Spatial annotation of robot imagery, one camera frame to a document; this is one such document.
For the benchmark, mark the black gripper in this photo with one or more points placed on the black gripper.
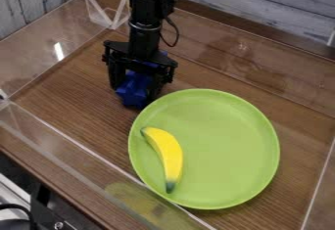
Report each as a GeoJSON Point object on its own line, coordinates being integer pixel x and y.
{"type": "Point", "coordinates": [119, 60]}

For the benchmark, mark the blue star-shaped block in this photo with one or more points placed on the blue star-shaped block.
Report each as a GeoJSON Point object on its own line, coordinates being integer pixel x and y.
{"type": "Point", "coordinates": [132, 90]}

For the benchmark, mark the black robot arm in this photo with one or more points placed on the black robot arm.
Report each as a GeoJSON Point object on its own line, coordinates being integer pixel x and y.
{"type": "Point", "coordinates": [148, 14]}

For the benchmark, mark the green plate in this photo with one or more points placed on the green plate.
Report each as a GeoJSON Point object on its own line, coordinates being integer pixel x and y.
{"type": "Point", "coordinates": [230, 144]}

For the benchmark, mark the yellow toy banana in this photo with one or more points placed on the yellow toy banana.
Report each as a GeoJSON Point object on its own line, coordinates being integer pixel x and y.
{"type": "Point", "coordinates": [168, 150]}

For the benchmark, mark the clear acrylic tray walls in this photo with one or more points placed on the clear acrylic tray walls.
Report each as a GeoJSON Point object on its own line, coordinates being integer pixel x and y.
{"type": "Point", "coordinates": [64, 126]}

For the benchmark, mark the black metal bracket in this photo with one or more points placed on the black metal bracket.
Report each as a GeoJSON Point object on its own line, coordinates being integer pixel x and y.
{"type": "Point", "coordinates": [54, 213]}

